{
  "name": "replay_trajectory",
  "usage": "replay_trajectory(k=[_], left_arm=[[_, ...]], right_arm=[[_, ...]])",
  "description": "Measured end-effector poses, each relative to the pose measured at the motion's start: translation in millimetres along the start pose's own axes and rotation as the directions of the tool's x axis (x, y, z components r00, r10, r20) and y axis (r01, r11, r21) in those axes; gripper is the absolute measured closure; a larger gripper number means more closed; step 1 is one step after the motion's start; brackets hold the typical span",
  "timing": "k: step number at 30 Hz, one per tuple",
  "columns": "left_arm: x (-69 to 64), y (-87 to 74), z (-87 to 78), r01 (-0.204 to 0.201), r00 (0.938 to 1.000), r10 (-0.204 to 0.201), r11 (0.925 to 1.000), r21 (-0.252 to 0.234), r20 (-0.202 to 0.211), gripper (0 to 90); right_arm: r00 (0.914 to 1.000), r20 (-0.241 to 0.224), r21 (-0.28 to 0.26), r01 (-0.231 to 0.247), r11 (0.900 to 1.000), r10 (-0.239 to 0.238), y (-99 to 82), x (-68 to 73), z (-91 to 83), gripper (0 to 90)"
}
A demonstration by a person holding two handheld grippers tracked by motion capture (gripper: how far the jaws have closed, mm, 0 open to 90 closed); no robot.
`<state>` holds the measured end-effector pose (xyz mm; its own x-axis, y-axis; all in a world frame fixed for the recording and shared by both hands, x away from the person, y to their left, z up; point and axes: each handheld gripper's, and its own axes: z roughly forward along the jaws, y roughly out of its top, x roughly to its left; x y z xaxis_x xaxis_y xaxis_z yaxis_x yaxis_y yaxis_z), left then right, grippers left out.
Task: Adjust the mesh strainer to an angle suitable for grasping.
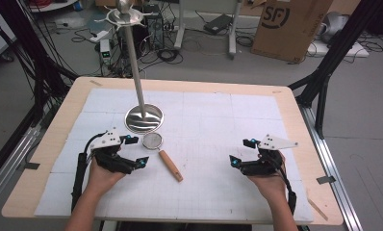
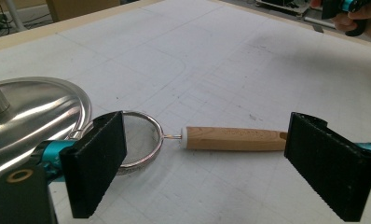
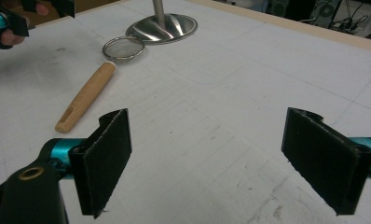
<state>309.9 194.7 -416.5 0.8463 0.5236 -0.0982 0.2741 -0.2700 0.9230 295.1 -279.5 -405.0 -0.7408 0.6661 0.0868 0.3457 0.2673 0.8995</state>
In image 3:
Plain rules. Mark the black computer case with fan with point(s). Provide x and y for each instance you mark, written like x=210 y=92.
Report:
x=326 y=11

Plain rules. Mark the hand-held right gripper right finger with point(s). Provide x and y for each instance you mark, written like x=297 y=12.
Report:
x=326 y=157

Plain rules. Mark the brown cardboard box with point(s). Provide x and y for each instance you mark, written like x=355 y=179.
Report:
x=90 y=4

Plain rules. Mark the dark speaker box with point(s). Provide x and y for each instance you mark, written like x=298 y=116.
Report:
x=276 y=6

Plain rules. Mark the metal stand with round base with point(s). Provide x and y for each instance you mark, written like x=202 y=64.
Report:
x=163 y=26

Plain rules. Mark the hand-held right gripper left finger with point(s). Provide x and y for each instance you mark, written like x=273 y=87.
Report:
x=107 y=161

